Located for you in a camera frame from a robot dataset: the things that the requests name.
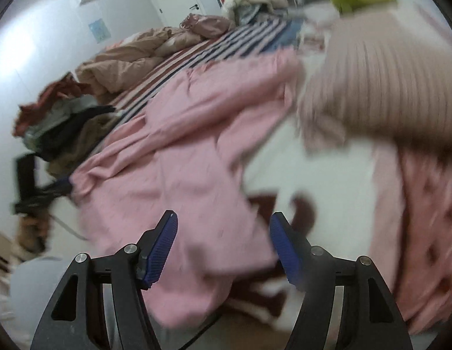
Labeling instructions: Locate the pink knit sweater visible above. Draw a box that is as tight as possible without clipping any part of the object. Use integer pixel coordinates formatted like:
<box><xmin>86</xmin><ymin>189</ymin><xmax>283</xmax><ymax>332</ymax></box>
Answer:
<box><xmin>71</xmin><ymin>48</ymin><xmax>302</xmax><ymax>328</ymax></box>

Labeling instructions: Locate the brown dark clothes pile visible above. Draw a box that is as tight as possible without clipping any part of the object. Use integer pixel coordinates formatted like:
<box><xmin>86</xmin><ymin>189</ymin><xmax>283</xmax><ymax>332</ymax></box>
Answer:
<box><xmin>12</xmin><ymin>72</ymin><xmax>119</xmax><ymax>179</ymax></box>

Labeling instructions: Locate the cream clothes pile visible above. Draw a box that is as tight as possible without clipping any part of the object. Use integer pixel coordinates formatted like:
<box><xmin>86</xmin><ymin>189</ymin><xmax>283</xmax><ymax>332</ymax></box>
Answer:
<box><xmin>221</xmin><ymin>0</ymin><xmax>288</xmax><ymax>26</ymax></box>

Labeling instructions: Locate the white red patterned sheet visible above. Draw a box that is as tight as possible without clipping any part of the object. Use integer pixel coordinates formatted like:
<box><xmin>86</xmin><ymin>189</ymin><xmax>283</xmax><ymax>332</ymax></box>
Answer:
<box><xmin>225</xmin><ymin>116</ymin><xmax>452</xmax><ymax>336</ymax></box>

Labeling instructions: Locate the person's grey trouser leg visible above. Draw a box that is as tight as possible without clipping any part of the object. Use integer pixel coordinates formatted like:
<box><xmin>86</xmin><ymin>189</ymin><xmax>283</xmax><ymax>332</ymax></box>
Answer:
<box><xmin>10</xmin><ymin>256</ymin><xmax>71</xmax><ymax>340</ymax></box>

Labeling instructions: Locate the pink crumpled duvet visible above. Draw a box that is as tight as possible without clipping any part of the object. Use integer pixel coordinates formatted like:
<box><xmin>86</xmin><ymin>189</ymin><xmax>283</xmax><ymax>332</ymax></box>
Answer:
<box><xmin>75</xmin><ymin>27</ymin><xmax>203</xmax><ymax>104</ymax></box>

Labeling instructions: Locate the beige ribbed pillow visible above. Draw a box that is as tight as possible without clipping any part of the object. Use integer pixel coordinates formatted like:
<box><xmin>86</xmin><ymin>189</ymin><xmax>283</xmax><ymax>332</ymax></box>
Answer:
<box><xmin>298</xmin><ymin>9</ymin><xmax>452</xmax><ymax>151</ymax></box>

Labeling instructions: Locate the striped fleece blanket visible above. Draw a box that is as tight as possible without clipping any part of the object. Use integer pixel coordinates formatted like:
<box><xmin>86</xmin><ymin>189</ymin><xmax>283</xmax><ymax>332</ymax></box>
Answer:
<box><xmin>90</xmin><ymin>16</ymin><xmax>308</xmax><ymax>154</ymax></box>

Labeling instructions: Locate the pink satin bag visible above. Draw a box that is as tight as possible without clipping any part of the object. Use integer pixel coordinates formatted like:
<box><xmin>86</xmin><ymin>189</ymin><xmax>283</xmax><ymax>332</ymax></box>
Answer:
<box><xmin>180</xmin><ymin>13</ymin><xmax>235</xmax><ymax>39</ymax></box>

